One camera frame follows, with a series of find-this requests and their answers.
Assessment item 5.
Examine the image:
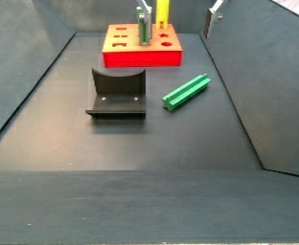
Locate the black curved fixture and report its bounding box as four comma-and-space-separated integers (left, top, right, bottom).
86, 70, 147, 117

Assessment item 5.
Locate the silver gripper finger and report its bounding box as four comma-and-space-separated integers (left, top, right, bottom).
135, 0, 153, 19
203, 0, 225, 38

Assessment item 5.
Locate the red shape-sorter block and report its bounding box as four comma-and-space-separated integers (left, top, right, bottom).
103, 24, 183, 68

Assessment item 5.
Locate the green pentagon-head peg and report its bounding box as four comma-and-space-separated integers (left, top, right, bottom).
137, 7, 153, 46

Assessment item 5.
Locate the green star-profile bar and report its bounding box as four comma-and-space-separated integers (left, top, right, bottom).
162, 74, 211, 111

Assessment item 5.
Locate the yellow rounded peg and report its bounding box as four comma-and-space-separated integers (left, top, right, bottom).
157, 0, 170, 29

